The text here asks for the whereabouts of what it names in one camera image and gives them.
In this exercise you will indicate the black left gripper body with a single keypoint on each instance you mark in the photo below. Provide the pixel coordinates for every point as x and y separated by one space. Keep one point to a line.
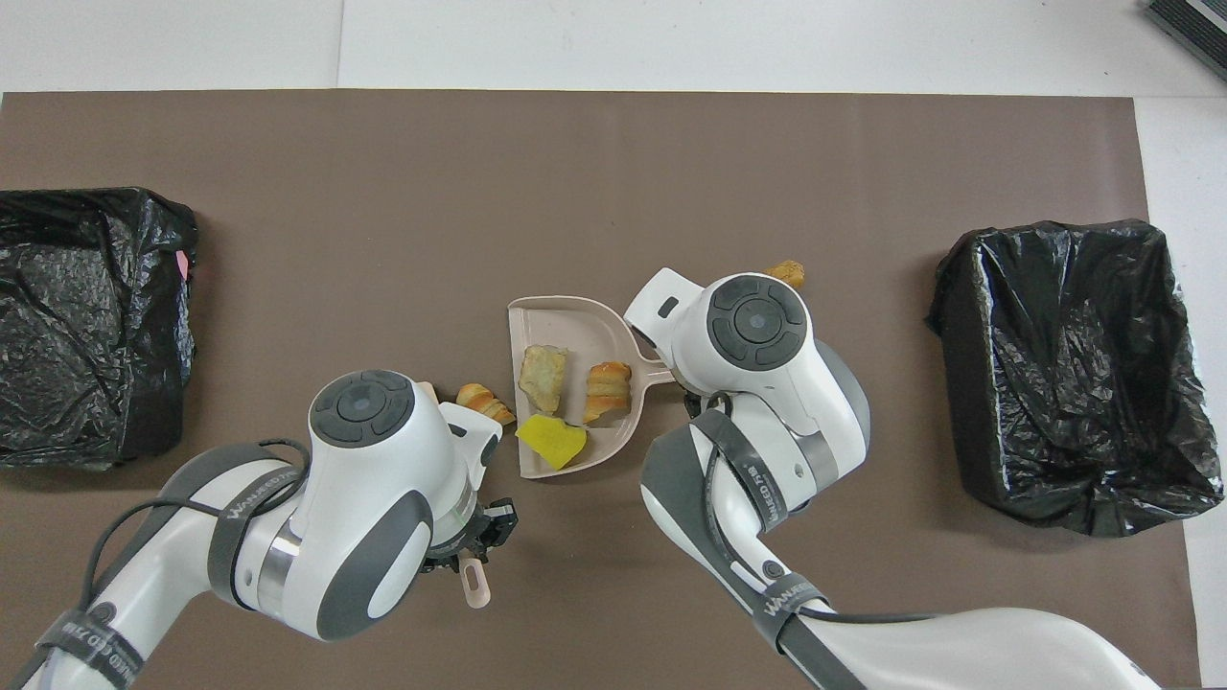
452 554

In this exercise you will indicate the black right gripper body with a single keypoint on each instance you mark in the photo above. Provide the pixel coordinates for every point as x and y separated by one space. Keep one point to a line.
698 401

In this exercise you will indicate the beige hand brush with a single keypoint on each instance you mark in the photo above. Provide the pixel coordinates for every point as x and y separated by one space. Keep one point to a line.
476 585

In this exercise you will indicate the orange striped sponge scrap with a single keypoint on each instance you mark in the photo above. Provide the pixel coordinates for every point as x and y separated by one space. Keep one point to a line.
607 388
484 401

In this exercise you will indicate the plain yellow sponge piece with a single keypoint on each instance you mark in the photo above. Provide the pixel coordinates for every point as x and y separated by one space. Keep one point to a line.
553 443

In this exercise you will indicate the beige plastic dustpan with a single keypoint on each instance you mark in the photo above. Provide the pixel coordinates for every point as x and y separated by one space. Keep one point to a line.
575 326

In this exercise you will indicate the pale beige sponge scrap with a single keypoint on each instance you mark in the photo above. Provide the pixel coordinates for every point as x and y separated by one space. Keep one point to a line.
543 379

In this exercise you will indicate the brown oval sponge lump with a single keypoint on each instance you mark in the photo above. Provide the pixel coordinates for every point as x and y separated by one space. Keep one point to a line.
791 274

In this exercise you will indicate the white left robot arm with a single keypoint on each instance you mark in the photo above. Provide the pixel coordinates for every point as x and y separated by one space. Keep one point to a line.
364 498

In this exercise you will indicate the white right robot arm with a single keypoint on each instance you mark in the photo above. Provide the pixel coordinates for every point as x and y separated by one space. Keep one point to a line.
757 326

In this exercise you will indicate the black bag lined bin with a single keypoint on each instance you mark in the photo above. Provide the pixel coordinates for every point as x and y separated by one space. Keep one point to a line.
1083 383

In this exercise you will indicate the black bag bin pink spot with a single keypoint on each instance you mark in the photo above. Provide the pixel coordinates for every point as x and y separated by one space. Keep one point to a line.
96 335

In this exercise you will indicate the brown paper table mat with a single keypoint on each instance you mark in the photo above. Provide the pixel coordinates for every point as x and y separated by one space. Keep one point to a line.
575 144

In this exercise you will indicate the dark ribbed device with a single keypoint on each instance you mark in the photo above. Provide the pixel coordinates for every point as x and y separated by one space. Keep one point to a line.
1193 24

